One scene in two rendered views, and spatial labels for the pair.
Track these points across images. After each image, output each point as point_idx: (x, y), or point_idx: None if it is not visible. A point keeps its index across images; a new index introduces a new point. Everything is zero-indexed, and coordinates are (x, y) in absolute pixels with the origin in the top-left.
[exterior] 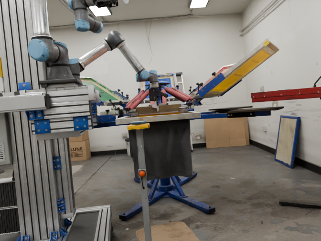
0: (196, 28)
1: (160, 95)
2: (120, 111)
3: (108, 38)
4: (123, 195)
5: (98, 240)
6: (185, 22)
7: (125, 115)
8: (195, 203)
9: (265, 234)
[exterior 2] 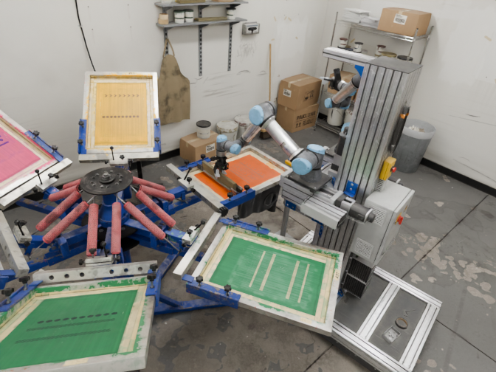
0: None
1: (192, 168)
2: (226, 207)
3: (276, 111)
4: (157, 370)
5: (308, 240)
6: None
7: (253, 190)
8: (173, 258)
9: (201, 211)
